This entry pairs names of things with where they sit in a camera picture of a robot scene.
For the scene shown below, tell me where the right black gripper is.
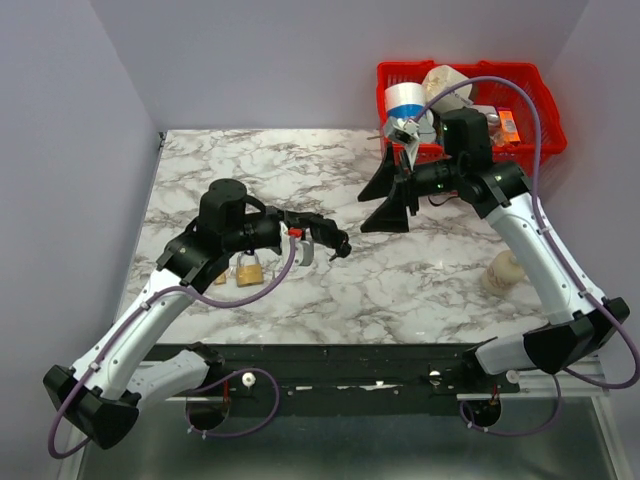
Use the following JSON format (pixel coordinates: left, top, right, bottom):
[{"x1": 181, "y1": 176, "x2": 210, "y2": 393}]
[{"x1": 357, "y1": 142, "x2": 462, "y2": 233}]

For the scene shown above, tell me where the large brass padlock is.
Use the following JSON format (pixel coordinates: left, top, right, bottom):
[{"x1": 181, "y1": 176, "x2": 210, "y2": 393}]
[{"x1": 235, "y1": 252, "x2": 264, "y2": 288}]

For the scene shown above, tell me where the black padlock with keys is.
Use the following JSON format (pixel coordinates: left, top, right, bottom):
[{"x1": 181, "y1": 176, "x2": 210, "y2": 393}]
[{"x1": 329, "y1": 230, "x2": 352, "y2": 262}]

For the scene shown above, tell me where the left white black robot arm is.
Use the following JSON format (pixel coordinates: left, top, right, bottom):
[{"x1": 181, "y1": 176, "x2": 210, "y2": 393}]
[{"x1": 43, "y1": 179, "x2": 351, "y2": 459}]

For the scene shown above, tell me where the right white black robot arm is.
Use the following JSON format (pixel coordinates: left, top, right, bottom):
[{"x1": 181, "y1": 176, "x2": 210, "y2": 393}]
[{"x1": 358, "y1": 108, "x2": 630, "y2": 392}]

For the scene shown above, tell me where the white blue tape roll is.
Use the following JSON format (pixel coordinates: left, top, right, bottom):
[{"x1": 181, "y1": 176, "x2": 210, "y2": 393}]
[{"x1": 384, "y1": 82, "x2": 426, "y2": 119}]

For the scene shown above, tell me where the beige paper roll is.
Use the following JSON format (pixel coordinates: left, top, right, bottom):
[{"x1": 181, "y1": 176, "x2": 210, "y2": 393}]
[{"x1": 421, "y1": 64, "x2": 479, "y2": 115}]

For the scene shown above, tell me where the small metal can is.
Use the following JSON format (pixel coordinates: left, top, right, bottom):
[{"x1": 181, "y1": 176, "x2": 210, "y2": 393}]
[{"x1": 485, "y1": 112, "x2": 501, "y2": 131}]

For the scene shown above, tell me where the white plastic bottle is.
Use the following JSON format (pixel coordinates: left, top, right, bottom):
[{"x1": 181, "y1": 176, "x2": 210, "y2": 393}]
[{"x1": 481, "y1": 250, "x2": 525, "y2": 296}]

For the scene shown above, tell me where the orange small box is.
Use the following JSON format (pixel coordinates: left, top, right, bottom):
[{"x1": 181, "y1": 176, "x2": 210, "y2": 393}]
[{"x1": 497, "y1": 108, "x2": 521, "y2": 145}]

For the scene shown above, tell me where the red plastic basket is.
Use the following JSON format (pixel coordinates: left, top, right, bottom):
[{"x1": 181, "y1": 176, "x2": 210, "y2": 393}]
[{"x1": 376, "y1": 60, "x2": 567, "y2": 174}]

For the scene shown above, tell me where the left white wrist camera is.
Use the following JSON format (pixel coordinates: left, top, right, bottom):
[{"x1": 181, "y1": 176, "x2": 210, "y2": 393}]
[{"x1": 280, "y1": 222, "x2": 315, "y2": 267}]

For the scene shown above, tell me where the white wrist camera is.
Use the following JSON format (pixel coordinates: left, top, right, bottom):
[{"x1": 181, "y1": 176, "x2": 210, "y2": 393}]
[
  {"x1": 280, "y1": 222, "x2": 315, "y2": 267},
  {"x1": 383, "y1": 116, "x2": 420, "y2": 171}
]

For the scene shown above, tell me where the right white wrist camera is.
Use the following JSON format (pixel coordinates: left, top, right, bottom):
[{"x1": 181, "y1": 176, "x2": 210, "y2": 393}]
[{"x1": 383, "y1": 116, "x2": 420, "y2": 171}]

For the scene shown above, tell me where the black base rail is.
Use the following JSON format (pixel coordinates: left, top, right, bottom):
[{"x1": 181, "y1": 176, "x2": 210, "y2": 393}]
[{"x1": 173, "y1": 343, "x2": 520, "y2": 418}]

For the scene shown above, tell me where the aluminium frame rail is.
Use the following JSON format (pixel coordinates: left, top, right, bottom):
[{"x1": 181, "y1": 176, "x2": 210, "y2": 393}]
[{"x1": 518, "y1": 356, "x2": 609, "y2": 398}]

